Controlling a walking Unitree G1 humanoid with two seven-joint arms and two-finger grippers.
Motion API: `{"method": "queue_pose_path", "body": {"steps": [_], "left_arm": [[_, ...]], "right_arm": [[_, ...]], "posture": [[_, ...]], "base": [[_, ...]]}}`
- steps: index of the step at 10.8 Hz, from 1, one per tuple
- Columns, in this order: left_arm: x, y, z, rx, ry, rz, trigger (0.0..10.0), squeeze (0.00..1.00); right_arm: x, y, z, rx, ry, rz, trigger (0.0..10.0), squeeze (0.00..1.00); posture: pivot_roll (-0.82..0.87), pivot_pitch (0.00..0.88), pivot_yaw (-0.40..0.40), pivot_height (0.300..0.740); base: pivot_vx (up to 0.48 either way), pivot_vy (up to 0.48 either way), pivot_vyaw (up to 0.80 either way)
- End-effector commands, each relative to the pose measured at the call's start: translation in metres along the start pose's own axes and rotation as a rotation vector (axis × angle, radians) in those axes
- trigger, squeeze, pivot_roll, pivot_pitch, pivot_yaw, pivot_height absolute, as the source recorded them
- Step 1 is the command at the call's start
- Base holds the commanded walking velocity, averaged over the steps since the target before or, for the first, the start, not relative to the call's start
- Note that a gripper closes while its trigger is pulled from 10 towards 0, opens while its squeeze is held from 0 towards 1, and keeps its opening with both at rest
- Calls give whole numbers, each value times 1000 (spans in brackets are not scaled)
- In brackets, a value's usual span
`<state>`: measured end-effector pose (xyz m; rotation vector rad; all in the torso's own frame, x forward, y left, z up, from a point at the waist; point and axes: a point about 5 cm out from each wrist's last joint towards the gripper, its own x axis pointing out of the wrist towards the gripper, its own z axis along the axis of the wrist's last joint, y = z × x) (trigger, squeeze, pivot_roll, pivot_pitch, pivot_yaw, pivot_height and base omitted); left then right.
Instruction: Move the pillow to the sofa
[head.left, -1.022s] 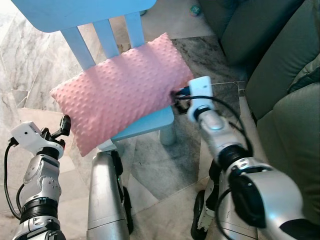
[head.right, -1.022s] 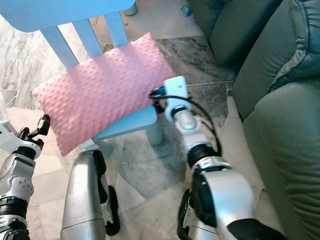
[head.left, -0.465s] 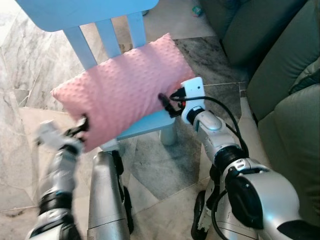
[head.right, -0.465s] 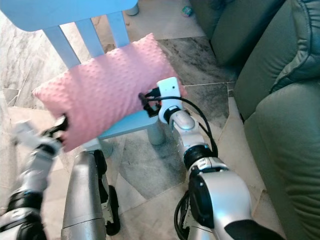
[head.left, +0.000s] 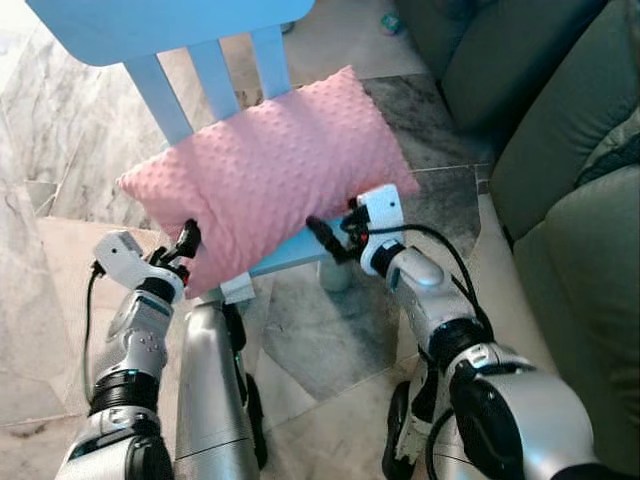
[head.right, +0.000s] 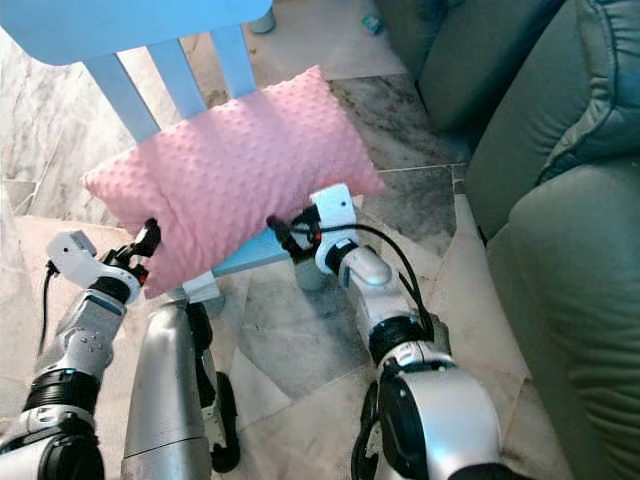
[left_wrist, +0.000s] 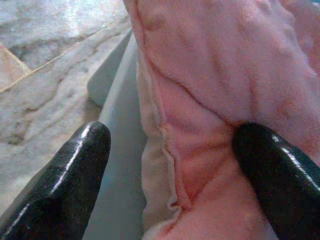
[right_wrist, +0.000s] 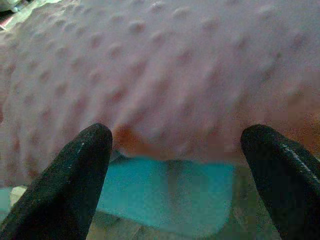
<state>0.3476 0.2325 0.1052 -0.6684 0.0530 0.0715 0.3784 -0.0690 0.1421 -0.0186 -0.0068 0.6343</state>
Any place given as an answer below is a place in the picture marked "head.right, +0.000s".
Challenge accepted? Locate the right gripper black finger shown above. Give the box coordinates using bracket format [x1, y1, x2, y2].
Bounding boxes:
[265, 214, 303, 253]

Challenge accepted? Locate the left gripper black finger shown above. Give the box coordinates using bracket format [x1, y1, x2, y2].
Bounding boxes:
[130, 217, 162, 259]

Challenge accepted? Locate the dark green leather sofa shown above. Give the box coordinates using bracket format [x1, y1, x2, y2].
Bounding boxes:
[375, 0, 566, 136]
[465, 0, 640, 480]

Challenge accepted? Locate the robot left leg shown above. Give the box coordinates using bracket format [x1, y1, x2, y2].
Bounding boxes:
[122, 300, 241, 480]

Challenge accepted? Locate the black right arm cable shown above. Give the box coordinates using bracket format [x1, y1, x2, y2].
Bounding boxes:
[345, 222, 439, 341]

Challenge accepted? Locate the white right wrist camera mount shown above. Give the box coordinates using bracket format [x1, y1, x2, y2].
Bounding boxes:
[310, 183, 359, 276]

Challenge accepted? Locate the robot leg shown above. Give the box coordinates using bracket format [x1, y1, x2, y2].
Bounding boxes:
[350, 380, 391, 480]
[122, 300, 241, 480]

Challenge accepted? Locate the robot right leg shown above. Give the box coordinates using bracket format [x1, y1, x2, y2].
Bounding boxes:
[350, 380, 391, 480]

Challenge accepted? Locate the pink dotted pillow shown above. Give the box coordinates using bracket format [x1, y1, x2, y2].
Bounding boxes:
[82, 66, 386, 299]

